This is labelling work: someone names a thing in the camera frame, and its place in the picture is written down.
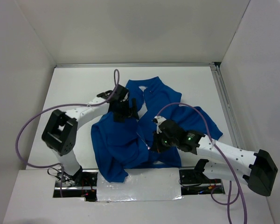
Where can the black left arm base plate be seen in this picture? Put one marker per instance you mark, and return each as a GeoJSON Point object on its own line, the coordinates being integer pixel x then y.
{"type": "Point", "coordinates": [85, 178]}

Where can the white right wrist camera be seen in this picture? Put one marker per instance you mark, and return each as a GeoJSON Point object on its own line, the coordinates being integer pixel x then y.
{"type": "Point", "coordinates": [158, 120]}

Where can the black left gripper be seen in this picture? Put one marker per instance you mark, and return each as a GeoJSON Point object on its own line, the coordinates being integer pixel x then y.
{"type": "Point", "coordinates": [119, 118]}

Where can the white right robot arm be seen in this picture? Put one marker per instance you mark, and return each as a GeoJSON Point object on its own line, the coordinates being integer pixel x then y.
{"type": "Point", "coordinates": [217, 160]}

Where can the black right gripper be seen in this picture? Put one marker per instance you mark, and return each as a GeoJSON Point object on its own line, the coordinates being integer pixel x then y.
{"type": "Point", "coordinates": [157, 146]}

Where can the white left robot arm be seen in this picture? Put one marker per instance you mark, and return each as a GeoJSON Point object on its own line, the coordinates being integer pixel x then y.
{"type": "Point", "coordinates": [60, 132]}

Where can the blue jacket white lining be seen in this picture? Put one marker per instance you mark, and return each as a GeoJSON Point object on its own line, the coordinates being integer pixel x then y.
{"type": "Point", "coordinates": [124, 145]}

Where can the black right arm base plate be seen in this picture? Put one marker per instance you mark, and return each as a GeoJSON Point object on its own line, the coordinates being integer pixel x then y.
{"type": "Point", "coordinates": [191, 177]}

